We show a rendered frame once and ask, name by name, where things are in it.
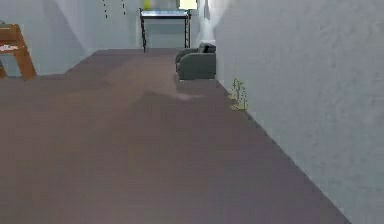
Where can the grey armchair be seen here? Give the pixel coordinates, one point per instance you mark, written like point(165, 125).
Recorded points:
point(196, 65)

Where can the small green house plant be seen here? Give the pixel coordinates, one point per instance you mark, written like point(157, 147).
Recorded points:
point(240, 95)

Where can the dark cushion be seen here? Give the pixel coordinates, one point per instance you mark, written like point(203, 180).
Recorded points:
point(208, 48)

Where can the bright window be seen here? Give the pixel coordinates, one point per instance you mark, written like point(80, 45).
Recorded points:
point(188, 4)

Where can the yellow green round object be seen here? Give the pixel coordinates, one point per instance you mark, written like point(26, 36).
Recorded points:
point(147, 4)

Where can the brown wooden shelf unit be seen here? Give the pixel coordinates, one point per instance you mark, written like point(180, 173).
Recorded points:
point(20, 50)

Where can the black metal frame table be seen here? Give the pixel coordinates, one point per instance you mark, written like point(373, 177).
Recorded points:
point(164, 14)

